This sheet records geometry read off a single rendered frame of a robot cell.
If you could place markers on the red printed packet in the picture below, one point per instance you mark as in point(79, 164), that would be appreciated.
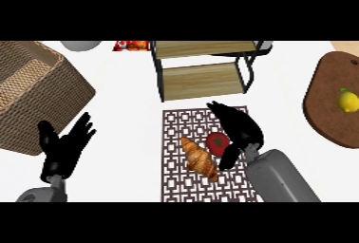
point(130, 45)

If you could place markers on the wooden tiered shelf black frame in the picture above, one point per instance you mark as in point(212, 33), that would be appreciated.
point(201, 79)

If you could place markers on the grey round bowl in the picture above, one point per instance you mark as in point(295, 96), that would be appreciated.
point(79, 45)

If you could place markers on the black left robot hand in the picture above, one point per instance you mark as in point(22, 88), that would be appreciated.
point(65, 148)

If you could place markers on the brown wicker basket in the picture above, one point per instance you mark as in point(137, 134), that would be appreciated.
point(37, 95)

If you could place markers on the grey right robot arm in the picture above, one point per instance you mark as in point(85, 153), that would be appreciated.
point(277, 177)

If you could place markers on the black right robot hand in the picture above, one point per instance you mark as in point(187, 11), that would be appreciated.
point(235, 125)

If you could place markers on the yellow lemon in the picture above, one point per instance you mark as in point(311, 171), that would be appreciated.
point(348, 101)

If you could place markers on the brown patterned placemat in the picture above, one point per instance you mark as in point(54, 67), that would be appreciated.
point(186, 186)

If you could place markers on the brown wooden cutting board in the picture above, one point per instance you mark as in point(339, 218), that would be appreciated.
point(326, 104)

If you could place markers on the golden brown croissant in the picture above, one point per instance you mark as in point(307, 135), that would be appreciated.
point(199, 158)

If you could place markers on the pale wooden board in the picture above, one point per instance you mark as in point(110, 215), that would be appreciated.
point(345, 46)

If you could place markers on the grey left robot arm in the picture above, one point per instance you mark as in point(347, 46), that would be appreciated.
point(45, 191)

